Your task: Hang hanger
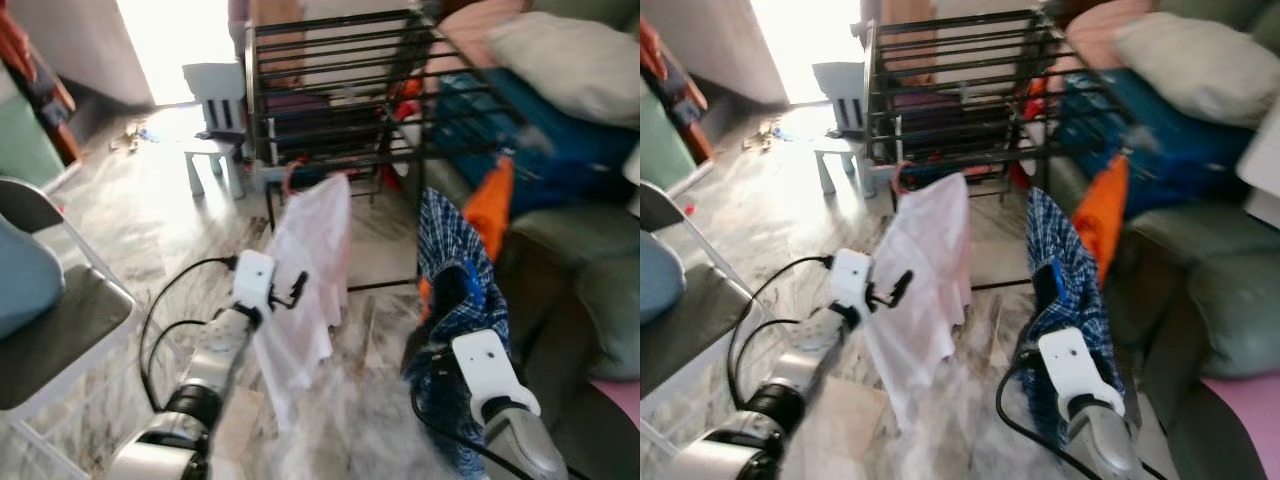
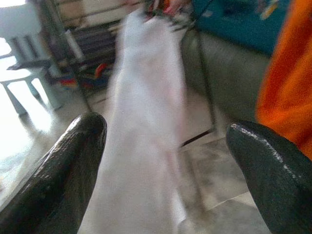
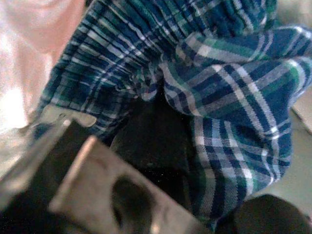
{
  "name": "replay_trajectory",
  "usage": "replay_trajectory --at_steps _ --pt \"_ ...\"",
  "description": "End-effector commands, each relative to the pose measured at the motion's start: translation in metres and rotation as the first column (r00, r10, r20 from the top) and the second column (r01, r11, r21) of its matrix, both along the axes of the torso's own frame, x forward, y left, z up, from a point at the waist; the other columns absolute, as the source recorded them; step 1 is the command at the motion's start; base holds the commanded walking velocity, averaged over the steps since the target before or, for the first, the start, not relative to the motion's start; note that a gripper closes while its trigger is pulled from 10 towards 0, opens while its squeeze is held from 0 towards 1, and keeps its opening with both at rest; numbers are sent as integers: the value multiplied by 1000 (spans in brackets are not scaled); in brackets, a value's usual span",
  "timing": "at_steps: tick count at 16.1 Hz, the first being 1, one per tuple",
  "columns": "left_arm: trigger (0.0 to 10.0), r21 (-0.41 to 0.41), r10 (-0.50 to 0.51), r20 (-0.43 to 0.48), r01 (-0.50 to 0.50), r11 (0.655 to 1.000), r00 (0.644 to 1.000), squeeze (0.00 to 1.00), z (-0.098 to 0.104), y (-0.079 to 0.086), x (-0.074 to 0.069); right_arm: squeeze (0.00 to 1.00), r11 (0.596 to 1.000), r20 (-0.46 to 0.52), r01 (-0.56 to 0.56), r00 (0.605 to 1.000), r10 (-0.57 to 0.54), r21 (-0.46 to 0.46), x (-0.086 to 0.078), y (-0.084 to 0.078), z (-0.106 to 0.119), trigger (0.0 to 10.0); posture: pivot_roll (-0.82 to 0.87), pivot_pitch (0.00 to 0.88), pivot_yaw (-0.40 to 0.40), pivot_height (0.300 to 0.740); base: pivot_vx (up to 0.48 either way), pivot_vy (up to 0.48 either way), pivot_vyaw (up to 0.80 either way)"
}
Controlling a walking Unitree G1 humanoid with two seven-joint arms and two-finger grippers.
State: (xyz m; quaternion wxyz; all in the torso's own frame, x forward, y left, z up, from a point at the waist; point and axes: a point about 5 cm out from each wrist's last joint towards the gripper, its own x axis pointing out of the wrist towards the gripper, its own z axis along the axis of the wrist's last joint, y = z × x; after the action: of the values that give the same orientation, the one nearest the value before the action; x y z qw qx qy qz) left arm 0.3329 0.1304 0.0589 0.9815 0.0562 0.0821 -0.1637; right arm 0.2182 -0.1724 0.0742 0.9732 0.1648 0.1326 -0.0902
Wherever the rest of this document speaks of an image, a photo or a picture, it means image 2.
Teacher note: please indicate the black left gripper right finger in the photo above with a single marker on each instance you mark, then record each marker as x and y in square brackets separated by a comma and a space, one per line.
[280, 185]

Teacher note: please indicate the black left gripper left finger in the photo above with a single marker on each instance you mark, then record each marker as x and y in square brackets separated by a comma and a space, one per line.
[56, 182]

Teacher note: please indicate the orange garment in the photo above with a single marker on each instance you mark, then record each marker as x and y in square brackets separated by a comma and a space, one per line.
[290, 85]

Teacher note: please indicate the grey sofa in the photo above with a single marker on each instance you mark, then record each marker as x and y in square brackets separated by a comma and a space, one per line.
[231, 80]

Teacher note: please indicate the white garment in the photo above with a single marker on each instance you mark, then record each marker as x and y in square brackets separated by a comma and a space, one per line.
[146, 109]

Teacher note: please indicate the small white child chair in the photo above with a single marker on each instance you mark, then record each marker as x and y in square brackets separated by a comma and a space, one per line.
[22, 31]

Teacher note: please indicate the blue suitcase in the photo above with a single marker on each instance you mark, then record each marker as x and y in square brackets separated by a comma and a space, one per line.
[239, 24]

